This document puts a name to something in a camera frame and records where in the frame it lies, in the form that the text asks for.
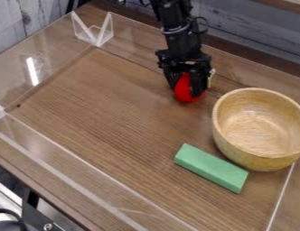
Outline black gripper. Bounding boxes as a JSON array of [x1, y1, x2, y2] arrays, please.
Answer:
[[156, 25, 212, 97]]

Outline red plush strawberry toy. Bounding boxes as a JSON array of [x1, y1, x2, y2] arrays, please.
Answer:
[[173, 69, 216, 103]]

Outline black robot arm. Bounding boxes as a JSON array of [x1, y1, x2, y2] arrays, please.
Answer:
[[150, 0, 213, 98]]

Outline light wooden bowl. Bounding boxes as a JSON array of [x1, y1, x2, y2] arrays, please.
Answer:
[[212, 88, 300, 171]]

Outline green rectangular block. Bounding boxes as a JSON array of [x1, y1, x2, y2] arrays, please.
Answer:
[[174, 143, 249, 194]]

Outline clear acrylic corner bracket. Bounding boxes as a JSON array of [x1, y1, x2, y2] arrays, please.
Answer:
[[70, 12, 114, 47]]

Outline clear acrylic tray wall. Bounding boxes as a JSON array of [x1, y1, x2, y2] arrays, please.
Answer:
[[0, 13, 300, 231]]

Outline black table leg bracket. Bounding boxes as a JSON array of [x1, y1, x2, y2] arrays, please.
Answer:
[[22, 189, 65, 231]]

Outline black cable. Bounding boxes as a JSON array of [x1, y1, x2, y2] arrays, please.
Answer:
[[0, 208, 30, 231]]

